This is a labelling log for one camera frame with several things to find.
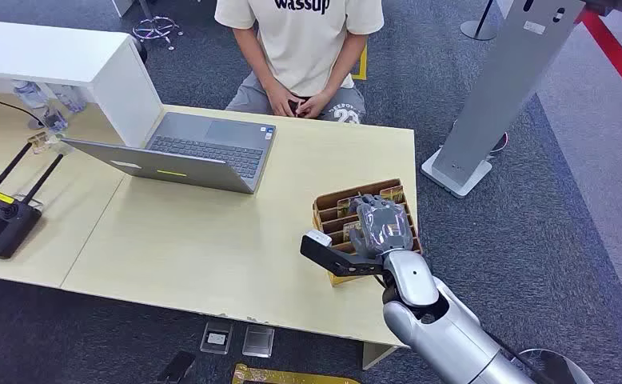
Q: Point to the person's right hand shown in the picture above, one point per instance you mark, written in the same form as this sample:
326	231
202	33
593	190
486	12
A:
279	103

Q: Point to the person's left hand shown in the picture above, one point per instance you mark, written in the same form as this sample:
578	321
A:
313	105

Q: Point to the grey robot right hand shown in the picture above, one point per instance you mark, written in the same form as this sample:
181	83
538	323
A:
382	225

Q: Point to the person's left forearm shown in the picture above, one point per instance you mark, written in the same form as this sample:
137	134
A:
343	63

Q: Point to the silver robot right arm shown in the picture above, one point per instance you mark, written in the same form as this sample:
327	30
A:
448	334

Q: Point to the round grey robot base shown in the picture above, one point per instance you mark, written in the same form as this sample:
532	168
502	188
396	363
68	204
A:
560	368

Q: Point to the person's right forearm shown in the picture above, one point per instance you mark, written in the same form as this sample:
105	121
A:
255	58

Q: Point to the patterned card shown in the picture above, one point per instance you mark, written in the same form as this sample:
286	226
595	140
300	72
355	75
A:
391	193
344	205
350	229

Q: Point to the brown cardboard card holder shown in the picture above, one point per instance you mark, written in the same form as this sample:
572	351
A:
329	204

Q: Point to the person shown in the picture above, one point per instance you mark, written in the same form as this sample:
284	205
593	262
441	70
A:
300	48

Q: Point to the grey open laptop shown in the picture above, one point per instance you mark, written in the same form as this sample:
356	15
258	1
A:
210	148

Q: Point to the chrome chair base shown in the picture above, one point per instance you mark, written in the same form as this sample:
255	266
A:
156	27

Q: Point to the round stanchion base with pole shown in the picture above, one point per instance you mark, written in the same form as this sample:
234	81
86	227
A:
478	29

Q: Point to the grey kiosk stand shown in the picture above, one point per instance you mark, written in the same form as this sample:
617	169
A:
507	85

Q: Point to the white desk shelf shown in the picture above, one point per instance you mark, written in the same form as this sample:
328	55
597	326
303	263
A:
78	58

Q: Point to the clear plastic water bottle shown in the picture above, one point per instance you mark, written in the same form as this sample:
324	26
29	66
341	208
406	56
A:
30	94
71	98

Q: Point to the small clear glass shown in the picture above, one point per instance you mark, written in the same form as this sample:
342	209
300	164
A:
55	121

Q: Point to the black floor flap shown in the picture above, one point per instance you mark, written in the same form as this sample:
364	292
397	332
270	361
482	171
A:
176	367

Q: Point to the black remote controller with antennas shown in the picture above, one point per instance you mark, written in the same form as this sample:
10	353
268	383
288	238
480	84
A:
1	220

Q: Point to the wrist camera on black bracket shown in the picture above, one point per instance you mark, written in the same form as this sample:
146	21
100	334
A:
337	260

